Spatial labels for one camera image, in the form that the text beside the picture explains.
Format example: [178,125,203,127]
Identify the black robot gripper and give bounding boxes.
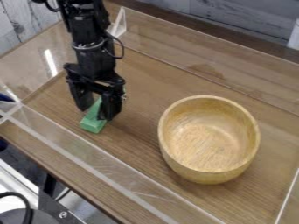
[64,44,126,121]

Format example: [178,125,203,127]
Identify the green rectangular block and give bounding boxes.
[79,98,107,134]

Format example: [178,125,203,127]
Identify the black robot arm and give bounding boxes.
[32,0,126,121]

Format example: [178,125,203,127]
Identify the brown wooden bowl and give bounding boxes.
[158,95,261,185]

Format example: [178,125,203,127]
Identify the blue object at left edge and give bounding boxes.
[0,92,15,152]

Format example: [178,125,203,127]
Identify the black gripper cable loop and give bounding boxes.
[102,33,127,60]

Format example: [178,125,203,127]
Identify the clear acrylic tray wall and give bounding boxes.
[0,3,299,224]

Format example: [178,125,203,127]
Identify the black metal bracket with screw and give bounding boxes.
[38,191,87,224]

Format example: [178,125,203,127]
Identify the black cable at bottom left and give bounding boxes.
[0,191,34,224]

